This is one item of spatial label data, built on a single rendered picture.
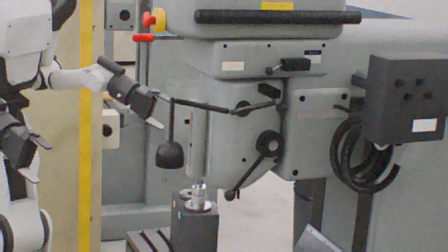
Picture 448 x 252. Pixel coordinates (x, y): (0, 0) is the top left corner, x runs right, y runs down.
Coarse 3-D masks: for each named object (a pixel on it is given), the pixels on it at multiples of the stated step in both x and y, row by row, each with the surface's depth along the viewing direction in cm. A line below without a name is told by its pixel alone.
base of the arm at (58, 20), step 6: (60, 0) 229; (66, 0) 230; (72, 0) 233; (54, 6) 228; (60, 6) 228; (66, 6) 231; (72, 6) 235; (54, 12) 227; (60, 12) 230; (66, 12) 233; (72, 12) 237; (54, 18) 229; (60, 18) 232; (66, 18) 236; (54, 24) 233; (60, 24) 234
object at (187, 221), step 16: (176, 192) 245; (176, 208) 238; (192, 208) 229; (208, 208) 230; (176, 224) 238; (192, 224) 227; (208, 224) 229; (176, 240) 238; (192, 240) 229; (208, 240) 230
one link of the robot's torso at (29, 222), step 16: (0, 160) 221; (0, 176) 220; (16, 176) 229; (0, 192) 224; (16, 192) 229; (32, 192) 228; (0, 208) 226; (16, 208) 223; (32, 208) 227; (0, 224) 223; (16, 224) 223; (32, 224) 226; (16, 240) 222; (32, 240) 226
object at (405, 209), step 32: (352, 128) 208; (352, 160) 209; (416, 160) 199; (320, 192) 225; (352, 192) 210; (384, 192) 200; (416, 192) 202; (320, 224) 226; (352, 224) 210; (384, 224) 201; (416, 224) 205
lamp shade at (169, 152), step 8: (160, 144) 175; (168, 144) 174; (176, 144) 175; (160, 152) 174; (168, 152) 173; (176, 152) 174; (160, 160) 174; (168, 160) 173; (176, 160) 174; (168, 168) 174; (176, 168) 174
